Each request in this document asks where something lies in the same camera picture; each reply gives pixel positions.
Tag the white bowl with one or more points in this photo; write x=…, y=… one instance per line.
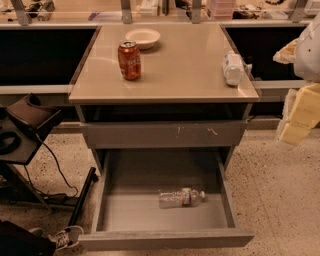
x=145, y=38

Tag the black stand with tray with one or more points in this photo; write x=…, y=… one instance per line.
x=25, y=125

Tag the white plastic bottle lying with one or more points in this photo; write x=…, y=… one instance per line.
x=234, y=68

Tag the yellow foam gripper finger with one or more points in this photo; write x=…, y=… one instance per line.
x=301, y=113
x=286, y=55

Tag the black pole on floor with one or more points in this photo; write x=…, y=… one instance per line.
x=91, y=178

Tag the open grey middle drawer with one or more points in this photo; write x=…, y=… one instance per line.
x=128, y=215

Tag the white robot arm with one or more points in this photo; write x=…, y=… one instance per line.
x=307, y=62

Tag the closed grey top drawer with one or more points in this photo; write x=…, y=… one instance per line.
x=156, y=134

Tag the dark trouser leg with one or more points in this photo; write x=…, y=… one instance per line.
x=16, y=241

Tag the black and white sneaker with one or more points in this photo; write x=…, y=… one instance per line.
x=66, y=238

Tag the orange soda can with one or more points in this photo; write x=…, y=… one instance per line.
x=129, y=59

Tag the grey cabinet with counter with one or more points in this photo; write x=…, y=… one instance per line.
x=182, y=80

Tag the clear plastic water bottle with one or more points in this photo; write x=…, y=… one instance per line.
x=184, y=197

